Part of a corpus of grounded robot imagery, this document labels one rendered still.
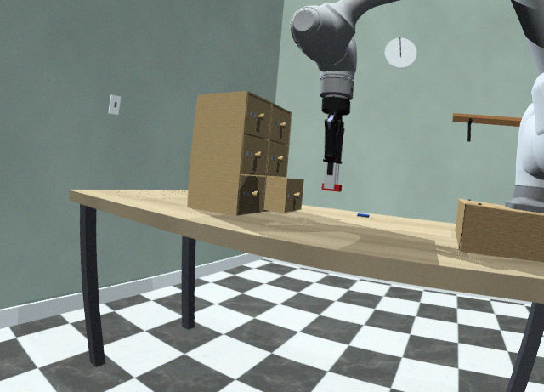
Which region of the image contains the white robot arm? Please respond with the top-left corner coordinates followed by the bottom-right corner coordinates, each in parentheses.
top-left (290, 0), bottom-right (544, 213)

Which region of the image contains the red nine-volt battery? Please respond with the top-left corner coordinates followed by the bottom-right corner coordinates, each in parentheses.
top-left (321, 183), bottom-right (342, 191)

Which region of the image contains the brown wooden drawer front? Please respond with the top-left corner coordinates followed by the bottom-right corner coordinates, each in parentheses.
top-left (270, 106), bottom-right (291, 143)
top-left (241, 134), bottom-right (269, 173)
top-left (267, 141), bottom-right (288, 175)
top-left (264, 176), bottom-right (303, 213)
top-left (238, 174), bottom-right (265, 213)
top-left (245, 95), bottom-right (271, 137)

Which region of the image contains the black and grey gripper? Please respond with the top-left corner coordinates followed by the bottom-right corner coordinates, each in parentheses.
top-left (322, 96), bottom-right (350, 190)

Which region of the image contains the small wooden chest of drawers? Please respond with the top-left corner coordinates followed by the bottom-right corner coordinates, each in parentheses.
top-left (187, 91), bottom-right (292, 216)

